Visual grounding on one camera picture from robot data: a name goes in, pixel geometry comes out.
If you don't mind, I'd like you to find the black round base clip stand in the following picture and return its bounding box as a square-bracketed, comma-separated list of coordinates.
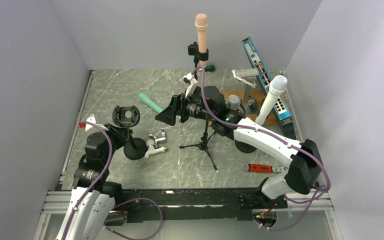
[187, 41, 209, 68]

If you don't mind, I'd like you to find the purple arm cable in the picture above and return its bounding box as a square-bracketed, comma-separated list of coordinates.
[60, 124, 114, 240]
[191, 66, 331, 204]

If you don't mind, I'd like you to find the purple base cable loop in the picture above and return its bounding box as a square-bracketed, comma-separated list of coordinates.
[101, 198, 164, 240]

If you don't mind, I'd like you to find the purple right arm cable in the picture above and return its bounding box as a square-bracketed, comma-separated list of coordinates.
[191, 66, 331, 204]

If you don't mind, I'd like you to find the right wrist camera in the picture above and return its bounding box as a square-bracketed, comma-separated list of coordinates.
[180, 72, 198, 98]

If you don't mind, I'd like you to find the white and chrome faucet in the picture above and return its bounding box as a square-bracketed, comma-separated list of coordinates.
[144, 133, 168, 159]

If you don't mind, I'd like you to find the metal bracket on post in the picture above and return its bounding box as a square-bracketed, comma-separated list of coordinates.
[231, 68, 259, 115]

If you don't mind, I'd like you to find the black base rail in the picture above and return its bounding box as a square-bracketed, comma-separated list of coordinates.
[106, 187, 288, 226]

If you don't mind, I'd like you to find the black shock mount desk stand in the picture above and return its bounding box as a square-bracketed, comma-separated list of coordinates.
[112, 105, 148, 160]

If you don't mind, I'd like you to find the white microphone silver grille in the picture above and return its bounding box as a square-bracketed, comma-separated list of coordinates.
[255, 75, 288, 126]

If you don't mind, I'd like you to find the red handled adjustable wrench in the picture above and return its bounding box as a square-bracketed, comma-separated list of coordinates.
[242, 164, 288, 173]

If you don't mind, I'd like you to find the wooden board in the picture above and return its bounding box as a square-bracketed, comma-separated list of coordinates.
[220, 90, 278, 127]

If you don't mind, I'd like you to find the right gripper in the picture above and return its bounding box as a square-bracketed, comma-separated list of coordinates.
[155, 89, 216, 126]

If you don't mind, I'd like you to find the grey condenser microphone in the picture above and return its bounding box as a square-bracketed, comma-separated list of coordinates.
[225, 94, 242, 111]

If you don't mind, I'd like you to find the blue network switch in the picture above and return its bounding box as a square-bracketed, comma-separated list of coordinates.
[241, 37, 297, 140]

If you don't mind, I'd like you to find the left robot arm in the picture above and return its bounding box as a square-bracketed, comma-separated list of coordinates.
[56, 120, 132, 240]

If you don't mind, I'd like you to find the black tripod shock mount stand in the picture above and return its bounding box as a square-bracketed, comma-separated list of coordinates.
[178, 120, 219, 173]

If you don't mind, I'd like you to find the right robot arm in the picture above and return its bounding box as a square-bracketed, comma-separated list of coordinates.
[155, 86, 322, 208]

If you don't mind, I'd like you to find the green handled screwdriver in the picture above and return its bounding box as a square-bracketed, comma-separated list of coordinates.
[204, 65, 216, 72]

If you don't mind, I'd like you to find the mint green microphone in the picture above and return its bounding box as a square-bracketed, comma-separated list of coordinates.
[138, 92, 164, 114]

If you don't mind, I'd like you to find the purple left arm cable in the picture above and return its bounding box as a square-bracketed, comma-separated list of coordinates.
[60, 124, 114, 240]

